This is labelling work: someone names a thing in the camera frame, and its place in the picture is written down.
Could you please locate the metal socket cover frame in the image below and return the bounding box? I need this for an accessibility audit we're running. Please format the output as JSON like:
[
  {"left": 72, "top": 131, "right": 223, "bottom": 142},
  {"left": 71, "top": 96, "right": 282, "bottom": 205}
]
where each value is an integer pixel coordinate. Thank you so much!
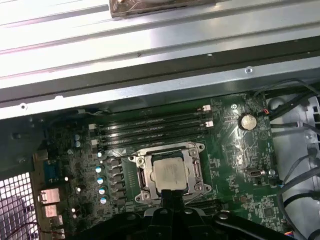
[{"left": 136, "top": 147, "right": 205, "bottom": 201}]

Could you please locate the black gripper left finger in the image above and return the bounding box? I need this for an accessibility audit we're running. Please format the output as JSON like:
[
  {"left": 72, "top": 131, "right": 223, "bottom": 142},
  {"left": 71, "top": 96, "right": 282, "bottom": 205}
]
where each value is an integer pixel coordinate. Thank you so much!
[{"left": 92, "top": 189, "right": 174, "bottom": 240}]

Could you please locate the silver square CPU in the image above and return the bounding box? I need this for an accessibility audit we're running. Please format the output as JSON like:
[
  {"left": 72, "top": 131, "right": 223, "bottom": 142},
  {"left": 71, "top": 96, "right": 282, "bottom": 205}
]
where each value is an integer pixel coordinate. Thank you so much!
[{"left": 152, "top": 156, "right": 190, "bottom": 193}]

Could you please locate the black cable bundle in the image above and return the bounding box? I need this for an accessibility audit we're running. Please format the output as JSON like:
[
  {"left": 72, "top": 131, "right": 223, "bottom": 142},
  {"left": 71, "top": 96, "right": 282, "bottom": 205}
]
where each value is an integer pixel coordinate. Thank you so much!
[{"left": 276, "top": 146, "right": 320, "bottom": 240}]

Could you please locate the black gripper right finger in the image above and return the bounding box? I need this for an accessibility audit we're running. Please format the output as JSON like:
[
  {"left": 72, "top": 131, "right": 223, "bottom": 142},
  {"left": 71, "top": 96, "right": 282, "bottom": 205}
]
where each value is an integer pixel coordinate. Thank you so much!
[{"left": 172, "top": 189, "right": 286, "bottom": 240}]

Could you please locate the silver coin battery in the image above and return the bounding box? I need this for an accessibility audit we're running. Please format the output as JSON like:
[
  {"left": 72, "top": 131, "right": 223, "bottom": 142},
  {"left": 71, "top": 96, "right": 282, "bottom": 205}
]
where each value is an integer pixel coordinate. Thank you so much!
[{"left": 240, "top": 113, "right": 258, "bottom": 130}]

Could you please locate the silver rear port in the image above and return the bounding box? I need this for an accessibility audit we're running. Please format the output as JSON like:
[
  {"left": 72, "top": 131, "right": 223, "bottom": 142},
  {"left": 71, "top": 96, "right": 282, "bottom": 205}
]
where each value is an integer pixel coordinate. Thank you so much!
[
  {"left": 43, "top": 203, "right": 60, "bottom": 217},
  {"left": 39, "top": 188, "right": 61, "bottom": 204}
]

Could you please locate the CPU socket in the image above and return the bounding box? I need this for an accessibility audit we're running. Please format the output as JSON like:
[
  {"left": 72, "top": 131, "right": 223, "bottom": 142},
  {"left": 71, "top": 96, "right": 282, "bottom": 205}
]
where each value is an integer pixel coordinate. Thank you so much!
[{"left": 127, "top": 141, "right": 216, "bottom": 203}]

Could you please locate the green motherboard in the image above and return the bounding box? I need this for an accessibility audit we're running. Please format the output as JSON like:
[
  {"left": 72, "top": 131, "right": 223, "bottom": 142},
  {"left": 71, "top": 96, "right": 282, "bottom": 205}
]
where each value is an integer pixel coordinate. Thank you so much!
[{"left": 32, "top": 93, "right": 288, "bottom": 240}]

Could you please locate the black open PC case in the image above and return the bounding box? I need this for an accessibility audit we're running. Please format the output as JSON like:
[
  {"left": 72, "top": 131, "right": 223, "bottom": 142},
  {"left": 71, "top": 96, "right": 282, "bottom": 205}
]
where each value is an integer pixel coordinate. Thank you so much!
[{"left": 0, "top": 34, "right": 320, "bottom": 240}]

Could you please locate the black RAM slot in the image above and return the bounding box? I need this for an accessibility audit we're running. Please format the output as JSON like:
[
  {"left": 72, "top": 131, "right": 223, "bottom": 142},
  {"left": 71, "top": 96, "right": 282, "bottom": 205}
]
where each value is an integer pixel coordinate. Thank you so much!
[
  {"left": 91, "top": 121, "right": 215, "bottom": 146},
  {"left": 189, "top": 204, "right": 223, "bottom": 213},
  {"left": 88, "top": 106, "right": 212, "bottom": 130},
  {"left": 186, "top": 199, "right": 222, "bottom": 207},
  {"left": 96, "top": 113, "right": 213, "bottom": 138},
  {"left": 98, "top": 128, "right": 213, "bottom": 154}
]

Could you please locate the small onboard USB port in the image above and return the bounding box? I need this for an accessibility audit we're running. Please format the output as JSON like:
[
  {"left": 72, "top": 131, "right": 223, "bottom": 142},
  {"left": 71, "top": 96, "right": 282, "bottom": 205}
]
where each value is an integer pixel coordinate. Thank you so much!
[{"left": 245, "top": 168, "right": 263, "bottom": 179}]

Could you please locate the square black chip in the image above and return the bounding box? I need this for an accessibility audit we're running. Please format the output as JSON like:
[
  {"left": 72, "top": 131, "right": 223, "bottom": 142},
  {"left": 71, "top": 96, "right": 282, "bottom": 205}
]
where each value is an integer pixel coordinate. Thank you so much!
[{"left": 262, "top": 206, "right": 275, "bottom": 219}]

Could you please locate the blue rear port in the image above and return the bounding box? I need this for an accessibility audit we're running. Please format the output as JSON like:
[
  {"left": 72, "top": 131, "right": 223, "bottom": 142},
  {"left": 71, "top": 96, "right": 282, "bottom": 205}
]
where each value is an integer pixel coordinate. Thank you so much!
[{"left": 43, "top": 159, "right": 62, "bottom": 179}]

